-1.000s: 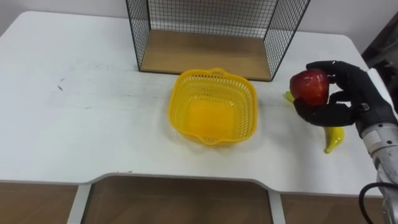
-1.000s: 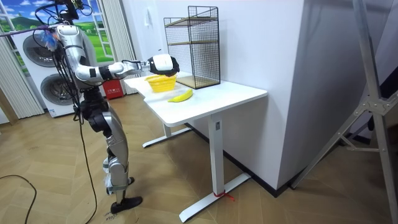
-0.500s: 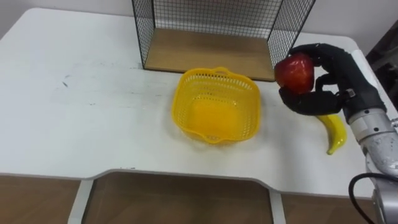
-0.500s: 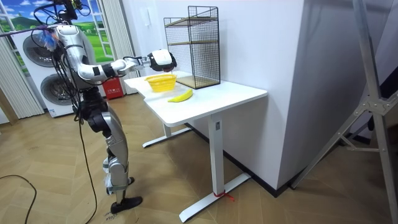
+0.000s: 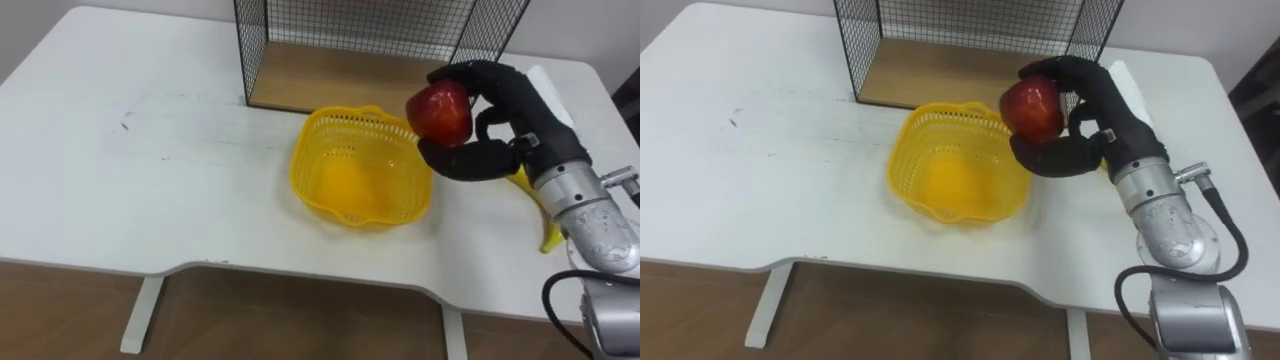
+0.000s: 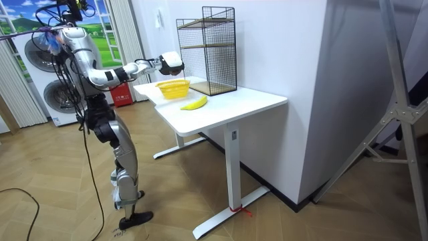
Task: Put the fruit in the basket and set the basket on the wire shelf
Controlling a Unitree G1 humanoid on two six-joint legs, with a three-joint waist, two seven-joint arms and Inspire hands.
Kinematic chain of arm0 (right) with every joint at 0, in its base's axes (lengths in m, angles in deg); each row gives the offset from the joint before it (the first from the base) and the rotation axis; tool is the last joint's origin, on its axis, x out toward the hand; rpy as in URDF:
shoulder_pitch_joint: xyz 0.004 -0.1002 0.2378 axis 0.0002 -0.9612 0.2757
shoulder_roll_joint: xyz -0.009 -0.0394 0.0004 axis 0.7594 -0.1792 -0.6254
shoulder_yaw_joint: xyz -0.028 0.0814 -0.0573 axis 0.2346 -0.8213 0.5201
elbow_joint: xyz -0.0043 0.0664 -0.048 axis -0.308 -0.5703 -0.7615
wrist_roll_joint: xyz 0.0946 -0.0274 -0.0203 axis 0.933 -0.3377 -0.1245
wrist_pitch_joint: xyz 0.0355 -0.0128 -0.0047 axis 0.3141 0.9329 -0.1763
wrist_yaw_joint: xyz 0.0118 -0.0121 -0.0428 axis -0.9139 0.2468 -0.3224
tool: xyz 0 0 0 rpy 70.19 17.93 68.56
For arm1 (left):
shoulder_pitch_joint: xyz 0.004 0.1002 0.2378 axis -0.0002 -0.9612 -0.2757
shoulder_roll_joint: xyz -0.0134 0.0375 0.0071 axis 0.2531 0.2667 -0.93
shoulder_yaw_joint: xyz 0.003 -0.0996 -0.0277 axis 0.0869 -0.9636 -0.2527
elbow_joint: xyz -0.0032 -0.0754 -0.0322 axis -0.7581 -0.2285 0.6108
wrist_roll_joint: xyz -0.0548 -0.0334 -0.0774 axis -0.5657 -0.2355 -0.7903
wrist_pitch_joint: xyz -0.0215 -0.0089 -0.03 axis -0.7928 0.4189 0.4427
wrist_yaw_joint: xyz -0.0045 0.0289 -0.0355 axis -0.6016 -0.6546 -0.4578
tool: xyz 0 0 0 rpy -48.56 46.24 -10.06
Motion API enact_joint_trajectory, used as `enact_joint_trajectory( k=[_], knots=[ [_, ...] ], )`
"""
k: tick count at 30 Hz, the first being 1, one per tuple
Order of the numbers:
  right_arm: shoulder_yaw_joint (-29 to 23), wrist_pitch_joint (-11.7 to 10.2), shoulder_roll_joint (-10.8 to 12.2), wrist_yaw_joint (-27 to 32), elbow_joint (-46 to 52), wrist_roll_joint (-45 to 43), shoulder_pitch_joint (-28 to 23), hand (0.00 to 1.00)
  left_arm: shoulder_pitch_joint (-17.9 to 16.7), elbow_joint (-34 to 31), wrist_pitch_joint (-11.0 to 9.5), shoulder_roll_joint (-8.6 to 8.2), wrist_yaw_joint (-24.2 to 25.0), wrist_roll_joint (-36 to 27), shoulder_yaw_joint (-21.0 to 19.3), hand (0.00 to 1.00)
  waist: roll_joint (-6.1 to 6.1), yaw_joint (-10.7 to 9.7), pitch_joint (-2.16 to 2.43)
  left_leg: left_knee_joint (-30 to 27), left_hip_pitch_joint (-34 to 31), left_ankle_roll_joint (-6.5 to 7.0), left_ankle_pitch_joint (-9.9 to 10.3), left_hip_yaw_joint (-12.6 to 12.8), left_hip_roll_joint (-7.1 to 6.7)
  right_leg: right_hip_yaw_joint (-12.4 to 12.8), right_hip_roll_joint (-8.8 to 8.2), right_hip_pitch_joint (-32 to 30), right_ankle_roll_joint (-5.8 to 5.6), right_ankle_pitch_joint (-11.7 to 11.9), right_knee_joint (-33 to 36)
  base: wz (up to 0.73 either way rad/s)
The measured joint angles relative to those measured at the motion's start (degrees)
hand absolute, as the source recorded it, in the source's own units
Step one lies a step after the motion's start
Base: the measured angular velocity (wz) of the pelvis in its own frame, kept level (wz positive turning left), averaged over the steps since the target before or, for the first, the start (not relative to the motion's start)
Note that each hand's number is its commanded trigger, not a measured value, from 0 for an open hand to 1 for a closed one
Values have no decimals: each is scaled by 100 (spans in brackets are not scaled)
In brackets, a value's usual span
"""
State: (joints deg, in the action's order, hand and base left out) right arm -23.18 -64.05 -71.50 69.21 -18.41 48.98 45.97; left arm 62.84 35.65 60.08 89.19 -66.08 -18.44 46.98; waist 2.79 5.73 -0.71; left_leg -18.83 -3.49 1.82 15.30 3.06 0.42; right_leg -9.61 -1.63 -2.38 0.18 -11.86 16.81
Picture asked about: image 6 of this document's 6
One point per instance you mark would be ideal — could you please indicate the red box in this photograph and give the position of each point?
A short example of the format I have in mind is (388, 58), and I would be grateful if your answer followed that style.
(122, 96)

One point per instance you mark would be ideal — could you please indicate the white wall switch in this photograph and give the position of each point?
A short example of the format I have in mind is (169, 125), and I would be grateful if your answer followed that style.
(159, 18)

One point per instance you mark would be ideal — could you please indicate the white curtain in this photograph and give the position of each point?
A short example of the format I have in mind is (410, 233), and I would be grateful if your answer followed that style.
(20, 97)
(127, 33)

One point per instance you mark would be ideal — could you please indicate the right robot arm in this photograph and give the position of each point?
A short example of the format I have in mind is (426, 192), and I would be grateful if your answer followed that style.
(100, 77)

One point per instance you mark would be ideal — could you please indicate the yellow plastic basket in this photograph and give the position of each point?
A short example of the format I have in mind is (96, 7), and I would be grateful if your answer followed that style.
(173, 89)

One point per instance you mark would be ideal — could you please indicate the robot legs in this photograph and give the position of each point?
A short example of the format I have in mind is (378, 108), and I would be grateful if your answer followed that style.
(126, 150)

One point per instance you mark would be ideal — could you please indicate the robot body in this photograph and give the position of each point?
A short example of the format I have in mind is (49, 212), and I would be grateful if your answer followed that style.
(77, 40)

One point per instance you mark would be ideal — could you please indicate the white standing desk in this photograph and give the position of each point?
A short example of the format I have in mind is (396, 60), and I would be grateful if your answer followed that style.
(217, 114)

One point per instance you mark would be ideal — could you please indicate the white washing machine tower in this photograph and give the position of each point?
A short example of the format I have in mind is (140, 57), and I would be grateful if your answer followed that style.
(43, 85)

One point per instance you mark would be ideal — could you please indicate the yellow banana soft toy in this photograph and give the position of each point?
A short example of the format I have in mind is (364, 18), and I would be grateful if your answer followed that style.
(195, 104)

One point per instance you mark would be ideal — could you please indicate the silver metal stand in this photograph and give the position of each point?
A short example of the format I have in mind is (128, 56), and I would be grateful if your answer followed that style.
(401, 112)

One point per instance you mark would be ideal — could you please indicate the landscape window wall poster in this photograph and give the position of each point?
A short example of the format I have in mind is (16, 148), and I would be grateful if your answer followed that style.
(102, 45)

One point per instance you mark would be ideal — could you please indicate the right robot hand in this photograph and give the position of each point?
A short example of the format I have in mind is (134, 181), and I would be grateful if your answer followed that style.
(172, 60)

